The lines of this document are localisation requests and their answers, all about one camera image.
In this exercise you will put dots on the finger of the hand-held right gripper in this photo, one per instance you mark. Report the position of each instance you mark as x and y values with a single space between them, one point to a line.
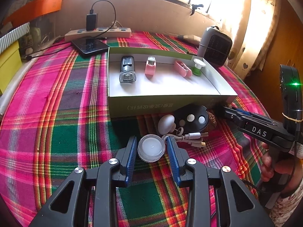
239 111
230 113

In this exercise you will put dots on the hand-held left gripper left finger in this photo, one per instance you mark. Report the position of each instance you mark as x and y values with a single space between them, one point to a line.
132 158

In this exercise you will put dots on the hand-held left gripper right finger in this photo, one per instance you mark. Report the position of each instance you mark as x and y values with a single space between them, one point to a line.
174 160

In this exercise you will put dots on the white round puck light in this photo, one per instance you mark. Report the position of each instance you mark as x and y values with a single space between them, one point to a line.
151 146

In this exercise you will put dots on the black round gadget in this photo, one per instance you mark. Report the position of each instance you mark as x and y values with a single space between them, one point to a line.
189 126

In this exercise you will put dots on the white mushroom-shaped gadget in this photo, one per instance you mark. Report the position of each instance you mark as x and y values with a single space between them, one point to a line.
165 123

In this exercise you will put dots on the green and white cardboard box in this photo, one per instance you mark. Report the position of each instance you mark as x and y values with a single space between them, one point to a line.
146 107

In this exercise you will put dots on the green and white spool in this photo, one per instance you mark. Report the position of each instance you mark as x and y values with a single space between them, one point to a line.
197 71

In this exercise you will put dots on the pink and white clip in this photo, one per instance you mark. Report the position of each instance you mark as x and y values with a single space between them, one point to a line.
183 69

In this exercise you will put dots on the black bike light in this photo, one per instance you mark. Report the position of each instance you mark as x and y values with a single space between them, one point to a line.
127 68

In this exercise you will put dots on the pink clip with green pad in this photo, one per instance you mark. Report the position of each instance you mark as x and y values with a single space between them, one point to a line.
149 68

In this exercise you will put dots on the person's right hand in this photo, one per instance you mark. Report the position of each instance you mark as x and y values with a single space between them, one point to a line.
267 163

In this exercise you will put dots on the grey space heater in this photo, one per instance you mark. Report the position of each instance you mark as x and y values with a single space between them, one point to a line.
217 49

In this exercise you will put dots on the plaid tablecloth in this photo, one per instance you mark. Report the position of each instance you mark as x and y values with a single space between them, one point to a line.
71 123

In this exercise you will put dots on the heart print curtain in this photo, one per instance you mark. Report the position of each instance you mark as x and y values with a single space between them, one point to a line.
260 28

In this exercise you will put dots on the black window clamp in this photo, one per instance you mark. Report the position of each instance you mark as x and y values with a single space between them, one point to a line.
194 7

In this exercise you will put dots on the white plug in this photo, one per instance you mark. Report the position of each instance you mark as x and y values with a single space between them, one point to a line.
116 26

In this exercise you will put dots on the beige power strip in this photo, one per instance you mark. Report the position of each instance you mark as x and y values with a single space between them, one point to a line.
73 35

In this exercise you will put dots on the black charger adapter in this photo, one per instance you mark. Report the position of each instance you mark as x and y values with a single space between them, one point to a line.
91 22

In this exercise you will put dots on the yellow box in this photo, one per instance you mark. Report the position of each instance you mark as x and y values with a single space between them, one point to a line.
8 68

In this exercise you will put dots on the clear plastic container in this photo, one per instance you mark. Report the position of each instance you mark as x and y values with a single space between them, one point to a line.
40 33

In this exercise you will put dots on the striped box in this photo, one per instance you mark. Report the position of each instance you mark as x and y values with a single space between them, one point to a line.
14 36

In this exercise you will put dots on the orange box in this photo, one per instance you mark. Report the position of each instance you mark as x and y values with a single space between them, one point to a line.
35 7

